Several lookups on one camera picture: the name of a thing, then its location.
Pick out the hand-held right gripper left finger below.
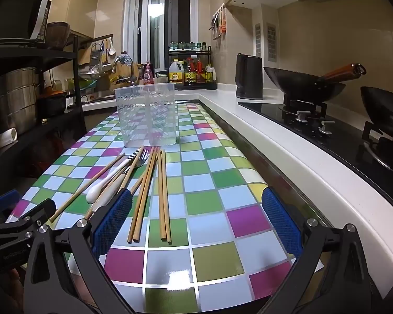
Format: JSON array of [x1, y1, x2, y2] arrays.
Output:
[[23, 188, 133, 314]]

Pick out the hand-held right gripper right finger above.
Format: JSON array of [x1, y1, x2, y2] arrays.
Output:
[[261, 186, 384, 314]]

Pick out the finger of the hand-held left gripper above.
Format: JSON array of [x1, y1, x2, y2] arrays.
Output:
[[0, 189, 21, 219], [0, 199, 57, 233]]

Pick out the white ceramic spoon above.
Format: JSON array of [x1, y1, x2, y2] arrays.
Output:
[[86, 149, 141, 203]]

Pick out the wooden chopstick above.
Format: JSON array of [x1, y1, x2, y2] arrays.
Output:
[[130, 164, 152, 193], [50, 152, 126, 223], [134, 147, 160, 244], [128, 147, 156, 244], [163, 150, 172, 244], [158, 149, 165, 244], [84, 146, 145, 219]]

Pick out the white handled metal fork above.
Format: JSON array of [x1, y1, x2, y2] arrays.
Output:
[[93, 149, 150, 213]]

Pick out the clear plastic utensil holder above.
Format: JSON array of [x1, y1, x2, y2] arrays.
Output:
[[114, 83, 178, 148]]

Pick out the person's left hand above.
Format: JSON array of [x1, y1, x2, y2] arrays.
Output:
[[5, 268, 25, 313]]

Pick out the white tube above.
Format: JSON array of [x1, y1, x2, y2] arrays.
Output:
[[0, 127, 18, 153]]

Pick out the checkered plastic table cover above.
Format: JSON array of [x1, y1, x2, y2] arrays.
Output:
[[5, 102, 326, 314]]

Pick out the steel stockpot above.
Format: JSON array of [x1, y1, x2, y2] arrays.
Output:
[[0, 67, 41, 136]]

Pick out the black gas stove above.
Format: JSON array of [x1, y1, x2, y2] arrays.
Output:
[[238, 100, 393, 210]]

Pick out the black cooking pot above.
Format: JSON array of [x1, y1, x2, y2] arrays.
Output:
[[36, 89, 68, 116]]

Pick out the black electric kettle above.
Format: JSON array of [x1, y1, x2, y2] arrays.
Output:
[[235, 53, 264, 100]]

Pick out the wooden cutting board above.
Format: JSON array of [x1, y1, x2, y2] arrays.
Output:
[[109, 61, 141, 86]]

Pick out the pink soap pouch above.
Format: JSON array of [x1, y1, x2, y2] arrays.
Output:
[[142, 61, 155, 87]]

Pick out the black shelf rack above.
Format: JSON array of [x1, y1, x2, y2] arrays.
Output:
[[0, 29, 115, 184]]

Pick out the steel kitchen faucet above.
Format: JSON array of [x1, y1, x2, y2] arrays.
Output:
[[111, 55, 139, 87]]

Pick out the yellow oil bottle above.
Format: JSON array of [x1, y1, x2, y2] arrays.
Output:
[[168, 59, 185, 84]]

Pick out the black spice rack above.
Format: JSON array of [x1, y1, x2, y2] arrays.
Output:
[[168, 44, 217, 90]]

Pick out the red sauce bottle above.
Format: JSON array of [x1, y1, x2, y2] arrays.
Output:
[[185, 57, 205, 84]]

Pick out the brown bowl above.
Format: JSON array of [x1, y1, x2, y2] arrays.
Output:
[[45, 21, 71, 50]]

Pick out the microwave oven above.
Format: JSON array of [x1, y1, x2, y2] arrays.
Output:
[[0, 0, 52, 44]]

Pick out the row of spice jars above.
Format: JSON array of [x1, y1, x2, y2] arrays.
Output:
[[170, 41, 208, 51]]

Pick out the white framed window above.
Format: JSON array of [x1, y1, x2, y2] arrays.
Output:
[[123, 0, 199, 72]]

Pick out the hanging kitchen tools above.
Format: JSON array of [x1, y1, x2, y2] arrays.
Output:
[[210, 4, 227, 40]]

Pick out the black wok with wooden handle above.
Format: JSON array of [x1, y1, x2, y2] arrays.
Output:
[[263, 63, 367, 104]]

